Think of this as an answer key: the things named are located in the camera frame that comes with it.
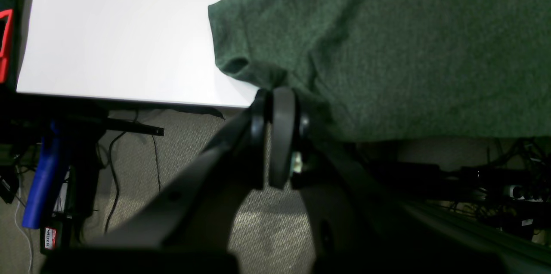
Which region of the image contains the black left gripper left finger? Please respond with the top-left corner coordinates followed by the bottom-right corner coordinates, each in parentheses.
top-left (90, 89), bottom-right (273, 250)

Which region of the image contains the blue handled tool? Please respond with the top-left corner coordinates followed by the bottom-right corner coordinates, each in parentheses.
top-left (22, 120), bottom-right (71, 229)

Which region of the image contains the red clamp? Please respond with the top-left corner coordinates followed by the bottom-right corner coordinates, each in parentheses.
top-left (0, 9), bottom-right (13, 84)

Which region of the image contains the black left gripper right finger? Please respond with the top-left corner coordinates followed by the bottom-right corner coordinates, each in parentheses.
top-left (269, 87), bottom-right (550, 274)

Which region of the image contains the green long sleeve shirt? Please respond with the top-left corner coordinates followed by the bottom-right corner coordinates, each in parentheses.
top-left (208, 0), bottom-right (551, 142)

